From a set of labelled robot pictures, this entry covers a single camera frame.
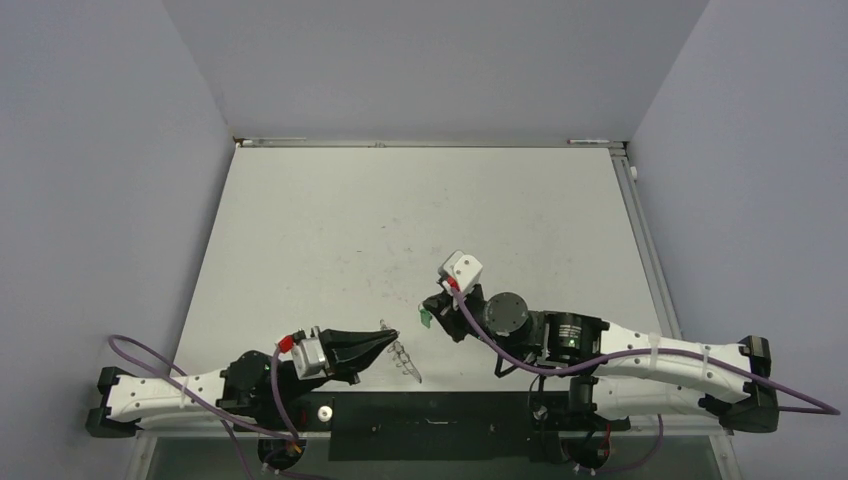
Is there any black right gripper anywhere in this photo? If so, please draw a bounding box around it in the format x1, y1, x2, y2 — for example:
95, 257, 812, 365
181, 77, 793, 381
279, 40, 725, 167
425, 280, 529, 362

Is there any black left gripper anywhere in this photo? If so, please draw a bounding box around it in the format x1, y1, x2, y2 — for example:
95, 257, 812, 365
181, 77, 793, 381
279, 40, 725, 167
271, 326, 398, 405

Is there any green key tag with key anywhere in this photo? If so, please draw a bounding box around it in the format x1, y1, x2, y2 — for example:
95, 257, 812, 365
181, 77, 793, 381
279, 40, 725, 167
418, 304, 433, 329

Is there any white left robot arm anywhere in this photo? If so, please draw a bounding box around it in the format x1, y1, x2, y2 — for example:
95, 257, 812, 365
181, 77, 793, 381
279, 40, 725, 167
85, 327, 399, 441

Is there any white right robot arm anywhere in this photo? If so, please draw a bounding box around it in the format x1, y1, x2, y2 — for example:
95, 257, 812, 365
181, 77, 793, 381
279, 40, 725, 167
419, 287, 779, 433

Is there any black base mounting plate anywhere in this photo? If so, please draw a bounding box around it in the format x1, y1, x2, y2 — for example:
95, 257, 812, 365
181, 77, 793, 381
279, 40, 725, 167
285, 391, 631, 462

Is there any white marker pen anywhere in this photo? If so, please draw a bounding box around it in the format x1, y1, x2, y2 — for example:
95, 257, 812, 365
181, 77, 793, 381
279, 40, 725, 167
567, 139, 611, 146

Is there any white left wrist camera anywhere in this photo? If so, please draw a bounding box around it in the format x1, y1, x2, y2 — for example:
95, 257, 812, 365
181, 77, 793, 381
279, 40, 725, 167
276, 326, 329, 380

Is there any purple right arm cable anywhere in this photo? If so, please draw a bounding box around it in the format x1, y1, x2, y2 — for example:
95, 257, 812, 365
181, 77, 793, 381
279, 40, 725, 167
450, 284, 841, 475

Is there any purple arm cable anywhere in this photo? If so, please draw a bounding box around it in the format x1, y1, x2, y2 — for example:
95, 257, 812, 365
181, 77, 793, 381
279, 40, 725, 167
107, 334, 333, 480
450, 284, 841, 475

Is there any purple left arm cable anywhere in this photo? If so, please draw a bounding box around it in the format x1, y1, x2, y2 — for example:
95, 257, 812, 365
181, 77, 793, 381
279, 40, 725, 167
107, 334, 333, 480

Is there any aluminium table frame rail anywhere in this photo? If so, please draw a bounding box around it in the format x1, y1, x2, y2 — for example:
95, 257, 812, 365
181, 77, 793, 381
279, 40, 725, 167
609, 142, 733, 435

